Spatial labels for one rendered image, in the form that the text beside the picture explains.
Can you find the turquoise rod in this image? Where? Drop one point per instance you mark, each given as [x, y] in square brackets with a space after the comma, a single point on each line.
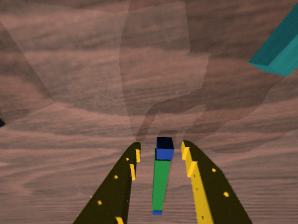
[279, 53]

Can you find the small blue cube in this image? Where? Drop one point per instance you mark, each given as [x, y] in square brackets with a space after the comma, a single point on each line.
[156, 212]
[164, 148]

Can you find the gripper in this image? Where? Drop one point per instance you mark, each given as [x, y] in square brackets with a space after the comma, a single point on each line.
[215, 200]

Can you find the green rod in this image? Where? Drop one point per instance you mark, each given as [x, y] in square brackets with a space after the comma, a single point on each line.
[161, 171]

